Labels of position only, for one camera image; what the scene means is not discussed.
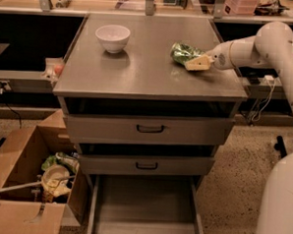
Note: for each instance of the white ceramic bowl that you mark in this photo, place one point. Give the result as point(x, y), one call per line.
point(113, 38)

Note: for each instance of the brown cardboard box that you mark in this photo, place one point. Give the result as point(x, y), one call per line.
point(21, 156)

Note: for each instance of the top grey drawer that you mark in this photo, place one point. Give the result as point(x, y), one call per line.
point(147, 130)

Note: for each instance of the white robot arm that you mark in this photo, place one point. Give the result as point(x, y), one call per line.
point(271, 46)

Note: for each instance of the green bag in box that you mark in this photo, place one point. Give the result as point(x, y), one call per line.
point(63, 159)

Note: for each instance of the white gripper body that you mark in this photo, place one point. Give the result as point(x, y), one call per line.
point(221, 56)

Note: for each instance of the black floor stand bar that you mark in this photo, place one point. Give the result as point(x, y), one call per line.
point(280, 146)

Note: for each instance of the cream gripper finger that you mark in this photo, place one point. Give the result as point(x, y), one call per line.
point(200, 63)

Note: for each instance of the grey metal rod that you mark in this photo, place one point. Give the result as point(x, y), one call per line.
point(32, 184)

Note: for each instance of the cream bowl in box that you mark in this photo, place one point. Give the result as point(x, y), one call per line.
point(54, 180)

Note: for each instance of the bottom grey drawer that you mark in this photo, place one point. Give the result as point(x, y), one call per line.
point(131, 204)

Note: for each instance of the grey drawer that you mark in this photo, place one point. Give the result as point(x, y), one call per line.
point(131, 204)
point(145, 165)
point(147, 130)

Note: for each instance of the pink storage box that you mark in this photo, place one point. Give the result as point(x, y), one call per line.
point(240, 7)

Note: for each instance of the crushed green can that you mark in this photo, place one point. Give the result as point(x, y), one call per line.
point(181, 52)

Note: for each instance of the grey metal drawer cabinet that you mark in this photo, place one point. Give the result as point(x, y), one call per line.
point(143, 80)

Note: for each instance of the middle grey drawer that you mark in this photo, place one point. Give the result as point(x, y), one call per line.
point(145, 165)

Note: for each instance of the small tray with red object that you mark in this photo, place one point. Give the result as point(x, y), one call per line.
point(53, 69)

